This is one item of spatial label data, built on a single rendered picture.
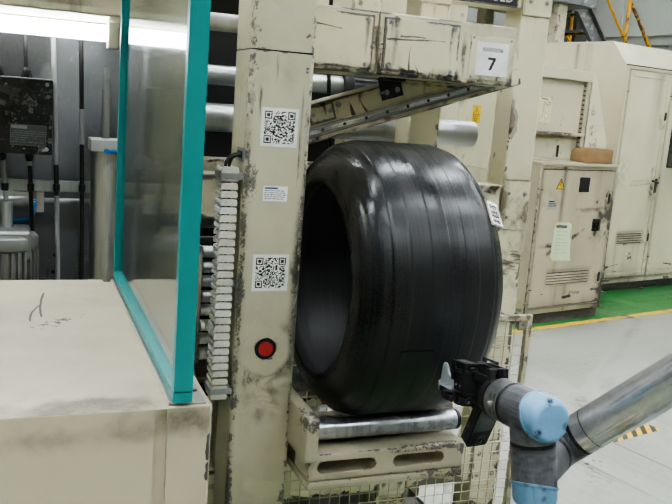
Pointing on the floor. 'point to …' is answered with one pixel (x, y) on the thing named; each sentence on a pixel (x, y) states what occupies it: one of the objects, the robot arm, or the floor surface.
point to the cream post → (245, 411)
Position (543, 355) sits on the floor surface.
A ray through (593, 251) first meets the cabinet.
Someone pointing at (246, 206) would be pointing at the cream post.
